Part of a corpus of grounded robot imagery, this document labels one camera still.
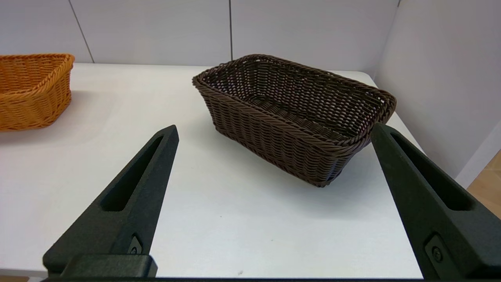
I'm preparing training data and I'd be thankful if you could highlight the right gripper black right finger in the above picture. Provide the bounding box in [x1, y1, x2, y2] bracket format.
[370, 123, 501, 279]

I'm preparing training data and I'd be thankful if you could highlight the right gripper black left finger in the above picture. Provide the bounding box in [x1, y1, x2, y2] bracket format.
[42, 125, 179, 275]

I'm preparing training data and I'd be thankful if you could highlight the orange woven basket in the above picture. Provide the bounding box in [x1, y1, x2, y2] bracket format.
[0, 53, 75, 132]

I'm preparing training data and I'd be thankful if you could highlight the dark brown woven basket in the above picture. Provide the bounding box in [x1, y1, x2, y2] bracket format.
[192, 54, 397, 188]

